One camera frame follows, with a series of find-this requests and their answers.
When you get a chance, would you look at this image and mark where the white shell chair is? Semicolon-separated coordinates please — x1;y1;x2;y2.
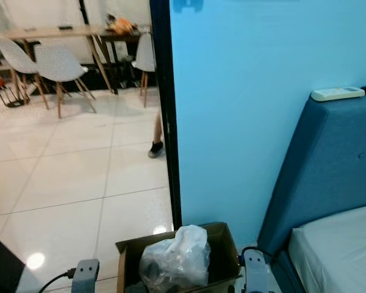
132;34;157;108
33;44;97;118
0;37;49;110

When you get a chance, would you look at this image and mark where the large black panel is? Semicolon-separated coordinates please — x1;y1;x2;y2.
0;230;26;293

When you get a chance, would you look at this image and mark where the light wooden table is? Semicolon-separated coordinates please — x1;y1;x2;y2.
3;24;118;95

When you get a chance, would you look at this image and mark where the black sneaker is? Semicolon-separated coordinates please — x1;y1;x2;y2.
148;141;167;159

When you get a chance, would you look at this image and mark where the person's bare leg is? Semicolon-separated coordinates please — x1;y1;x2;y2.
151;110;167;146

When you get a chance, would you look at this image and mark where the dark wooden table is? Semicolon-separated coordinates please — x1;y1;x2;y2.
98;29;152;92

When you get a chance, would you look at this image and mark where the orange soft object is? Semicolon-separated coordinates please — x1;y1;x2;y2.
107;15;136;35

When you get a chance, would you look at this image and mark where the clear crumpled plastic bag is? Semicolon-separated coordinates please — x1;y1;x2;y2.
138;224;212;293

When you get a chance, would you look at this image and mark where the brown cardboard box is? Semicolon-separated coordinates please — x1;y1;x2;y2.
115;221;236;293

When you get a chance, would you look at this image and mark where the blue upholstered headboard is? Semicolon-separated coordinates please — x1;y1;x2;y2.
256;90;366;257

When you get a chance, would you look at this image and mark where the white remote control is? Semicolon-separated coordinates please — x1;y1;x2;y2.
310;86;366;103

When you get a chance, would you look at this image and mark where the mattress with cream sheet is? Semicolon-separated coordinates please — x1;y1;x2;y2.
287;203;366;293

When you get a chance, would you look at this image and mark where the black wire basket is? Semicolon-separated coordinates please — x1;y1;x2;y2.
0;82;26;109

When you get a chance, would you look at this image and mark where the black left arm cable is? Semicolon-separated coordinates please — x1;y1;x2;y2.
37;267;77;293

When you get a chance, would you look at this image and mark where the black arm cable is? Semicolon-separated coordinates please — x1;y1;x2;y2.
237;245;296;293
37;267;77;293

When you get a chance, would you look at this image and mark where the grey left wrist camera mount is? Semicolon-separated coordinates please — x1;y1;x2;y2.
71;258;101;293

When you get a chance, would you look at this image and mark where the black door frame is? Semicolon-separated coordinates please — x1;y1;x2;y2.
149;0;184;233

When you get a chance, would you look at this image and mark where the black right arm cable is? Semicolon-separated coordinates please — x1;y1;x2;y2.
237;245;296;293

